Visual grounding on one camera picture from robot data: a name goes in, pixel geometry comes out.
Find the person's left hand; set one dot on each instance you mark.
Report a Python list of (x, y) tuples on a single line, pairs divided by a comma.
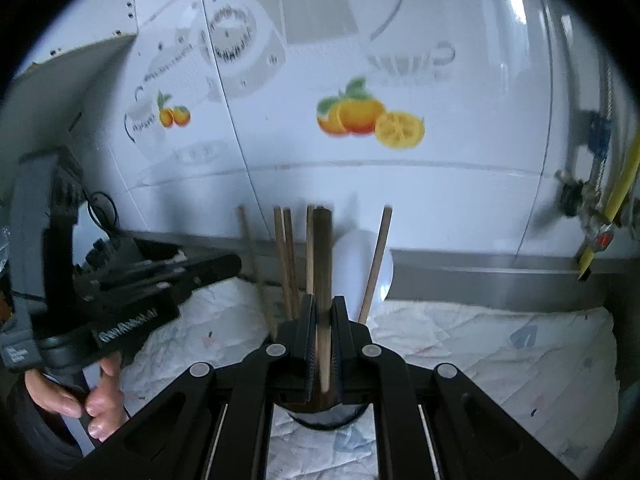
[(107, 395)]

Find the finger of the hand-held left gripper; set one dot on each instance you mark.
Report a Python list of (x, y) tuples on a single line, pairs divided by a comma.
[(200, 270)]

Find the white printed quilted blanket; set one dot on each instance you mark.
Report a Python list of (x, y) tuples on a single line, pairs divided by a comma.
[(475, 360)]

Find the black plastic pot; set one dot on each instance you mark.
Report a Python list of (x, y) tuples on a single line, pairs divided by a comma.
[(300, 412)]

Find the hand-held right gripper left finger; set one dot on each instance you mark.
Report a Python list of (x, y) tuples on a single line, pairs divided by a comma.
[(311, 345)]

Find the wooden chopstick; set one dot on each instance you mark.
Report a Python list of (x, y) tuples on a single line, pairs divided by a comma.
[(293, 260), (324, 260), (376, 260), (255, 265), (310, 250), (283, 260)]

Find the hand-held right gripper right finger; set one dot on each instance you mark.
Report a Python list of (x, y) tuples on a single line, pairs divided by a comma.
[(340, 345)]

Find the grey cabinet panel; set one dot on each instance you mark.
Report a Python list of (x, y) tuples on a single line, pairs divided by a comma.
[(75, 90)]

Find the metal gas valve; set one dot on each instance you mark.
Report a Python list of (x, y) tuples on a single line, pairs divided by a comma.
[(582, 205)]

